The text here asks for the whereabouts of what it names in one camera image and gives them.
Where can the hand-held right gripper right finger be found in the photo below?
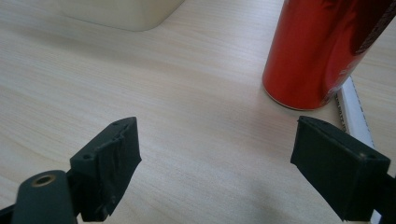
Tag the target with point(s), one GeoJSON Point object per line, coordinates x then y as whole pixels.
{"type": "Point", "coordinates": [336, 174]}

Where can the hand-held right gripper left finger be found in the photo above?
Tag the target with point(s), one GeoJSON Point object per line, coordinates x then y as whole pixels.
{"type": "Point", "coordinates": [106, 168]}

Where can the red metal can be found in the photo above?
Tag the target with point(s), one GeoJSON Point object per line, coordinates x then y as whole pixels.
{"type": "Point", "coordinates": [314, 53]}

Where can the cream plastic container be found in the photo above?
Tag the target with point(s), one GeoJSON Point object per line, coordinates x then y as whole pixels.
{"type": "Point", "coordinates": [124, 12]}

